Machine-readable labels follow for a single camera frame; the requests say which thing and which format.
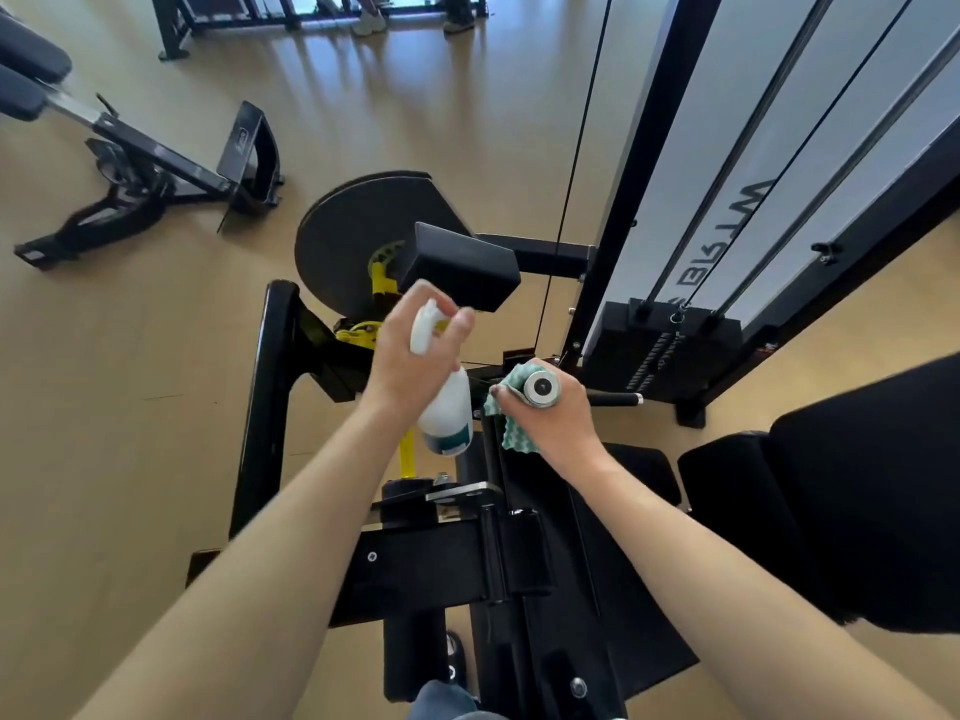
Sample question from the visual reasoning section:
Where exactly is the yellow adjustment lever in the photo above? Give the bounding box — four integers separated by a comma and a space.
334, 243, 420, 482

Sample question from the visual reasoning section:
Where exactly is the person's left forearm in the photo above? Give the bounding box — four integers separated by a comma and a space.
75, 397, 423, 720

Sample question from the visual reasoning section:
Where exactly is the black machine back pad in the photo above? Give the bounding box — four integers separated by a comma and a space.
677, 352, 960, 635

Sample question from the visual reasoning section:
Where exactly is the black machine handle silver cap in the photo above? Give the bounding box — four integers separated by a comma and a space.
521, 369, 564, 410

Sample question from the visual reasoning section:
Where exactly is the person's right forearm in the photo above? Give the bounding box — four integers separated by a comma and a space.
566, 448, 960, 720

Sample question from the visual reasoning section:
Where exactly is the teal wavy cleaning cloth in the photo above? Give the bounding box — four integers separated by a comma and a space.
483, 358, 543, 456

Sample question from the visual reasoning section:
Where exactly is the person's leg in jeans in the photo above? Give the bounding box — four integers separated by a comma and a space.
407, 679, 505, 720

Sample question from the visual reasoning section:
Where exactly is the person's right hand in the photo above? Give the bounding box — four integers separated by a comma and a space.
495, 359, 611, 485

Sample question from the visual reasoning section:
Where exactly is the black weight stack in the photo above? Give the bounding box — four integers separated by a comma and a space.
583, 298, 745, 404

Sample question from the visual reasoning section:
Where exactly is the thin black machine cable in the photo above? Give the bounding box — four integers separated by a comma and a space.
532, 0, 615, 362

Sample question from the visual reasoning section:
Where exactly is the person's left hand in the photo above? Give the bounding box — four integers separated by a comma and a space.
358, 279, 477, 427

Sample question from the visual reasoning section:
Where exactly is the black gym machine frame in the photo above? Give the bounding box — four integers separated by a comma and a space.
184, 0, 960, 720

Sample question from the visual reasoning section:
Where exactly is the white spray bottle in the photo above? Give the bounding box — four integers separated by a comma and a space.
409, 298, 475, 457

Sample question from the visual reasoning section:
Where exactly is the black rectangular roller pad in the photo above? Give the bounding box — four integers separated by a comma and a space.
393, 221, 523, 313

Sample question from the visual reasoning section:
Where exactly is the round black cam disc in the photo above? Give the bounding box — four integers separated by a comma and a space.
294, 169, 475, 321

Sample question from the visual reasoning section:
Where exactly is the black metal rack frame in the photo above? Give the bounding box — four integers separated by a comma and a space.
148, 0, 490, 63

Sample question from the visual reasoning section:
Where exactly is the black bench gym machine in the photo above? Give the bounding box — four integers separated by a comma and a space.
0, 5, 287, 272

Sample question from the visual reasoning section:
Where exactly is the black cylindrical leg pad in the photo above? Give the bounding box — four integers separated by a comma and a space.
383, 609, 453, 704

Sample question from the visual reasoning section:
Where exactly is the white machine shroud panel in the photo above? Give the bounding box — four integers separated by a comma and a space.
581, 0, 960, 355

